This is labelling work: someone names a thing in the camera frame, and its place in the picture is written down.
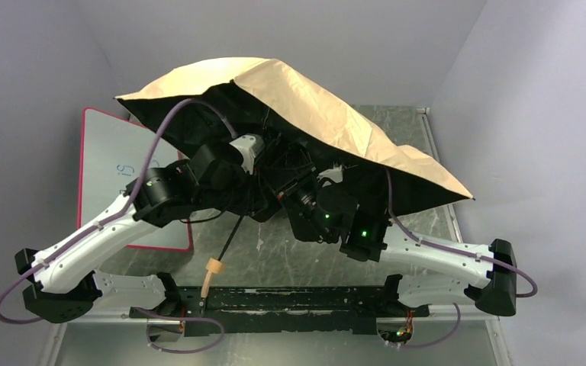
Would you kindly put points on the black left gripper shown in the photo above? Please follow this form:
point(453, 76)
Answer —
point(277, 165)

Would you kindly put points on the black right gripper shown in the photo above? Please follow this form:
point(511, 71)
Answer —
point(293, 184)

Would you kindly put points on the beige folding umbrella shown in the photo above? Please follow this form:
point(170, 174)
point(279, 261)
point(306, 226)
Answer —
point(267, 96)

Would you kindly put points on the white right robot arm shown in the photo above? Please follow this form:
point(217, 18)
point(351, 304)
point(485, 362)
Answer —
point(362, 216)

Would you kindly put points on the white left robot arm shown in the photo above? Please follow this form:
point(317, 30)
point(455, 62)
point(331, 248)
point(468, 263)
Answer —
point(65, 281)

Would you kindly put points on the pink framed whiteboard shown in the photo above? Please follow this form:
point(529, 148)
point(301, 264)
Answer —
point(111, 154)

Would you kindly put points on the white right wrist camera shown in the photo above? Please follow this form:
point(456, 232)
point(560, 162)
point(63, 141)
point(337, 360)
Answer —
point(333, 175)

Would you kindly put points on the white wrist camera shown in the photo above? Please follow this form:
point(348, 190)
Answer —
point(333, 175)
point(250, 146)

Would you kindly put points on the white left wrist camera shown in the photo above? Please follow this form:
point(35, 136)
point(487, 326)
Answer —
point(250, 146)

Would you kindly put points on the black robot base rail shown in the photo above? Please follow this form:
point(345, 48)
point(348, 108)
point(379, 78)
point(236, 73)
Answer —
point(287, 309)

